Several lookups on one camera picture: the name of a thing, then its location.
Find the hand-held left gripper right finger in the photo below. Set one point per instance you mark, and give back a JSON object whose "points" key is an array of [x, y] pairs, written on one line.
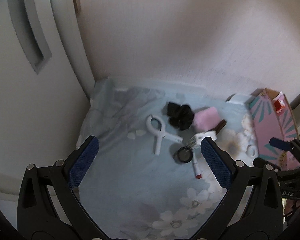
{"points": [[217, 166]]}

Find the pink patterned cardboard box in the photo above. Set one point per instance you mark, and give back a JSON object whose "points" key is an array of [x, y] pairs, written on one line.
{"points": [[265, 120]]}

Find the black scrunchie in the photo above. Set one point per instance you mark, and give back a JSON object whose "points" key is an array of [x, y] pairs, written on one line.
{"points": [[180, 116]]}

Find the white lipstick tube, red tip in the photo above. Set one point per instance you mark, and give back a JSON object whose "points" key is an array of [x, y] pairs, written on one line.
{"points": [[197, 171]]}

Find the white wardrobe door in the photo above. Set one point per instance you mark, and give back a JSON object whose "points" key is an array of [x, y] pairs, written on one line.
{"points": [[40, 105]]}

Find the red snack box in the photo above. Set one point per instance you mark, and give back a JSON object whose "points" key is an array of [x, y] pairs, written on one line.
{"points": [[280, 106]]}

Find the dark round compact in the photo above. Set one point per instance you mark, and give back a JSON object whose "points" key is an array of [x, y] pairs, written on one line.
{"points": [[183, 155]]}

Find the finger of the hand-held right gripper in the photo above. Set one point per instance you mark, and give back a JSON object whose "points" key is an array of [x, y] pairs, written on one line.
{"points": [[263, 162], [281, 143]]}

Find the white plastic clip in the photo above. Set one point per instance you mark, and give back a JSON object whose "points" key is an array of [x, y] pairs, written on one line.
{"points": [[162, 135]]}

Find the brown bar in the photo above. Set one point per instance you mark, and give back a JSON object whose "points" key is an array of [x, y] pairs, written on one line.
{"points": [[220, 125]]}

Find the pale blue floral sheet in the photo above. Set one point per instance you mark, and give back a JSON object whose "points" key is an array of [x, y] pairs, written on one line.
{"points": [[130, 160]]}

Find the pink sponge block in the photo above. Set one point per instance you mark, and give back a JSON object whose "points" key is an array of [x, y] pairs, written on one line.
{"points": [[206, 118]]}

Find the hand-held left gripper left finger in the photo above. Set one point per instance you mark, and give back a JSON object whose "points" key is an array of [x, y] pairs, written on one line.
{"points": [[82, 165]]}

